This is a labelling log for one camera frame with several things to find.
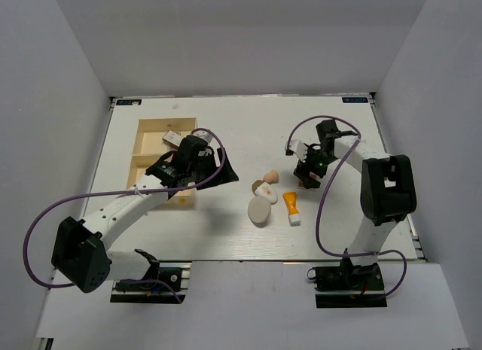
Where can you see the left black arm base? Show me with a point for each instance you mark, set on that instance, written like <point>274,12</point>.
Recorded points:
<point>170,286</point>

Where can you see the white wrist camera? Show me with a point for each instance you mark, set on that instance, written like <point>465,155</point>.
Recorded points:
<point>296,147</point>
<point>203,134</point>

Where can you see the right blue table sticker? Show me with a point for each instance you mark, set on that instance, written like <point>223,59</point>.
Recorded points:
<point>354,99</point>

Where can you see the gold eyeshadow palette white label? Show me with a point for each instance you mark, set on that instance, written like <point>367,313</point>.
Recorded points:
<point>173,139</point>

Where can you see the orange tube white cap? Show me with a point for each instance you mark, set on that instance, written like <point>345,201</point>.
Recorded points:
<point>290,199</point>

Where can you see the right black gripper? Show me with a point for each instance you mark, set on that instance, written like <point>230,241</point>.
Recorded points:
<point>303,169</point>

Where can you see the blue table sticker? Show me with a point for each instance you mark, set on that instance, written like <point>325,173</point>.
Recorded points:
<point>354,99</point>
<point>124,102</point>

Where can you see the wooden divided organizer box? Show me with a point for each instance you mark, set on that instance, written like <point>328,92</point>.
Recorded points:
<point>149,146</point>

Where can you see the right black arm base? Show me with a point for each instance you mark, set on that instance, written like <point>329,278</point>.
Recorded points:
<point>341,288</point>

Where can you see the left blue table sticker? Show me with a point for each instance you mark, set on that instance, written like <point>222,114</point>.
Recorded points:
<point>124,102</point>

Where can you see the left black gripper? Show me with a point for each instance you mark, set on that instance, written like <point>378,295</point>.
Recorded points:
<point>225,174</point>

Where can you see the small colourful eyeshadow palette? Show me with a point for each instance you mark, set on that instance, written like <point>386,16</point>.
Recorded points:
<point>310,182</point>

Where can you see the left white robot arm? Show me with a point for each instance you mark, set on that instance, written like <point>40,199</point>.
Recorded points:
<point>82,250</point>

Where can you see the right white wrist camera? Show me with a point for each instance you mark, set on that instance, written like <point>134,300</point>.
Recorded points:
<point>296,147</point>

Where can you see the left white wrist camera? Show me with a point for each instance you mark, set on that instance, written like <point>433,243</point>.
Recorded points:
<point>203,134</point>

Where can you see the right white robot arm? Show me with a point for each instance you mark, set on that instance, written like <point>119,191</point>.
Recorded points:
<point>387,192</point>

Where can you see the beige makeup sponge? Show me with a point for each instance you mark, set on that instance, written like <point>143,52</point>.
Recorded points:
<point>271,177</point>

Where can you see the round beige powder puff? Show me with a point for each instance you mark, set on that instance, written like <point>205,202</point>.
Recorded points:
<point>259,210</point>

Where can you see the white bottle gold cap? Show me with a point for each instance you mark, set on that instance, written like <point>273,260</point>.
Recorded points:
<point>264,189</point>

